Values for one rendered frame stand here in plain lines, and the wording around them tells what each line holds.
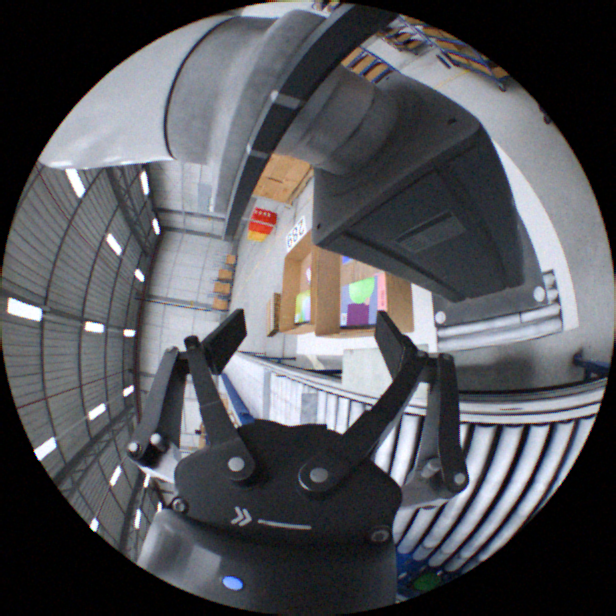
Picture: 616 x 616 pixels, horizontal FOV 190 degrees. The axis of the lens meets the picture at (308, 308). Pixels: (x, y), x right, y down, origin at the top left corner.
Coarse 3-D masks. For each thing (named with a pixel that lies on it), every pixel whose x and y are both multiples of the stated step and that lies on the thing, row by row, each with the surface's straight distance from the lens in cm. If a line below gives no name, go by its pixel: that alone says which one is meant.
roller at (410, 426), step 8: (408, 416) 50; (416, 416) 50; (408, 424) 50; (416, 424) 50; (400, 432) 52; (408, 432) 51; (416, 432) 51; (400, 440) 53; (408, 440) 52; (416, 440) 53; (400, 448) 53; (408, 448) 53; (400, 456) 54; (408, 456) 54; (400, 464) 55; (408, 464) 56; (392, 472) 58; (400, 472) 56; (408, 472) 58; (400, 480) 58
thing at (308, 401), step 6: (300, 396) 78; (306, 396) 78; (312, 396) 80; (300, 402) 78; (306, 402) 79; (312, 402) 80; (300, 408) 78; (306, 408) 80; (312, 408) 81; (300, 414) 79; (306, 414) 81; (312, 414) 82; (300, 420) 80; (306, 420) 82; (312, 420) 83
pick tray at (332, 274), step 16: (320, 256) 68; (336, 256) 72; (320, 272) 66; (336, 272) 70; (352, 272) 65; (368, 272) 59; (384, 272) 42; (320, 288) 64; (336, 288) 68; (400, 288) 45; (320, 304) 63; (336, 304) 66; (400, 304) 43; (320, 320) 62; (336, 320) 65; (400, 320) 43; (320, 336) 57; (336, 336) 54; (352, 336) 53; (368, 336) 54
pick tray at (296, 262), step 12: (300, 240) 88; (288, 252) 97; (300, 252) 96; (312, 252) 73; (288, 264) 100; (300, 264) 103; (312, 264) 71; (288, 276) 97; (300, 276) 100; (312, 276) 69; (288, 288) 95; (300, 288) 97; (312, 288) 67; (288, 300) 94; (312, 300) 66; (288, 312) 92; (312, 312) 65; (288, 324) 91; (312, 324) 65
